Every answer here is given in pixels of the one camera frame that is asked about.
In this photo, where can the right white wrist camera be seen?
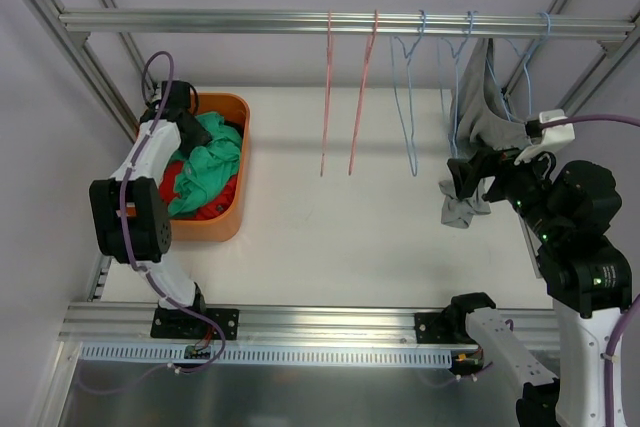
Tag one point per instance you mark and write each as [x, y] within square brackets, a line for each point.
[549, 132]

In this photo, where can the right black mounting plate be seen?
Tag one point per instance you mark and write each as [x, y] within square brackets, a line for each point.
[430, 328]

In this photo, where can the red tank top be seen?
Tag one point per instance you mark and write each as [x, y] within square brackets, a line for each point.
[196, 196]

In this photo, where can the green tank top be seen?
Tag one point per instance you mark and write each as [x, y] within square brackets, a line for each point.
[223, 153]

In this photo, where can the aluminium hanging rail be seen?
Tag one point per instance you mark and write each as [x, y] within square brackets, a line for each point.
[300, 22]

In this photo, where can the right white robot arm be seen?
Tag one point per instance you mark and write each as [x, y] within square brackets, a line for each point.
[588, 279]

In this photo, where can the grey tank top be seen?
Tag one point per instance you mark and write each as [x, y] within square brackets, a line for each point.
[479, 118]

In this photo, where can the orange plastic basket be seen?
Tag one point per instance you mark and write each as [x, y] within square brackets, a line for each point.
[165, 141]

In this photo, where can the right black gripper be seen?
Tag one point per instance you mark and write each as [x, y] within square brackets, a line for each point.
[486, 173]

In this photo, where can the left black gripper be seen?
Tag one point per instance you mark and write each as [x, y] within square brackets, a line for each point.
[195, 129]

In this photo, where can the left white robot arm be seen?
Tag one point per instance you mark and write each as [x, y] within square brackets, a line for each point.
[131, 221]

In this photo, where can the pink wire hanger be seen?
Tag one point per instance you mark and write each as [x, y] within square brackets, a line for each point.
[362, 89]
[328, 86]

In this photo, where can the white slotted cable duct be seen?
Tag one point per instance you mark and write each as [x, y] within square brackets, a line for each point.
[269, 355]

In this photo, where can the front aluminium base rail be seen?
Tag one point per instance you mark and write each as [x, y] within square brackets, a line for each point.
[258, 325]

